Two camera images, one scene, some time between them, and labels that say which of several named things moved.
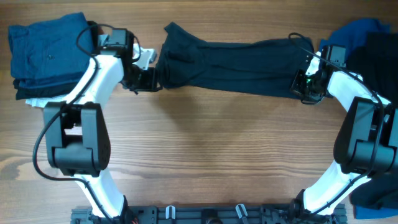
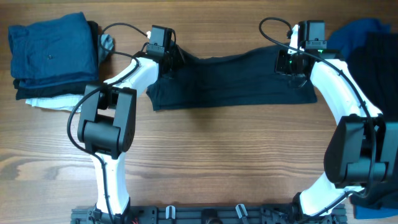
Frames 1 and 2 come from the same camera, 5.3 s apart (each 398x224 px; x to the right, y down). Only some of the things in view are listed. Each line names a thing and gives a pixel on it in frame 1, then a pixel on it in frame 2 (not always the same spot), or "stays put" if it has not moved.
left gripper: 150,84 to 180,58
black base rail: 210,214 stays put
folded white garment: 41,102 stays put
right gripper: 296,88 to 280,65
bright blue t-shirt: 344,35 stays put
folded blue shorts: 54,51 stays put
